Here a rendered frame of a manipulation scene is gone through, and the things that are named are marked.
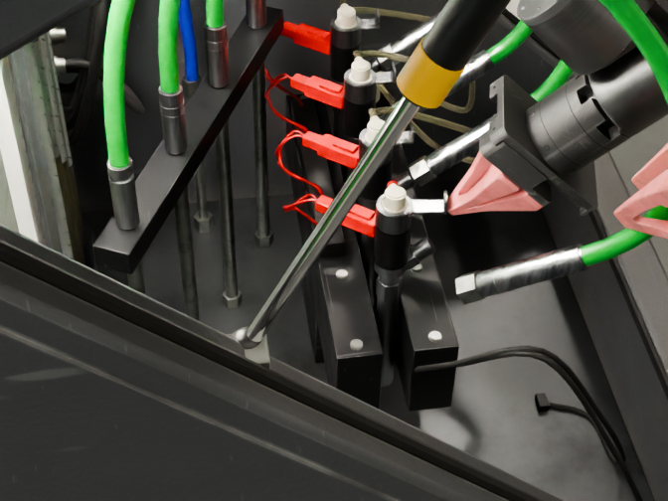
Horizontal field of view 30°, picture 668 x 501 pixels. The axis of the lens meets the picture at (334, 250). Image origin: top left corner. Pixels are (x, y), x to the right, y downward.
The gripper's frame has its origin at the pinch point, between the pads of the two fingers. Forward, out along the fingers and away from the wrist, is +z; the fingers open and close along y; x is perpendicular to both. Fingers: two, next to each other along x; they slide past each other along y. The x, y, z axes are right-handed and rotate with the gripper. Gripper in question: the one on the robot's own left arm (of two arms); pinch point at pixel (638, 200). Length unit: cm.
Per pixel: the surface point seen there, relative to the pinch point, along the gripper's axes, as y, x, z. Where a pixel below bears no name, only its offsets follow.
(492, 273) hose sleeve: 5.0, -0.4, 10.4
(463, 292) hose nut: 6.4, -0.4, 12.5
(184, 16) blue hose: -11.1, -22.7, 41.8
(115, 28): 9.0, -29.6, 16.1
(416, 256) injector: 0.8, 0.1, 22.9
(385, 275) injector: 3.0, -0.4, 24.7
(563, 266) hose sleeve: 3.8, 1.1, 5.6
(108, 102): 10.6, -26.2, 21.1
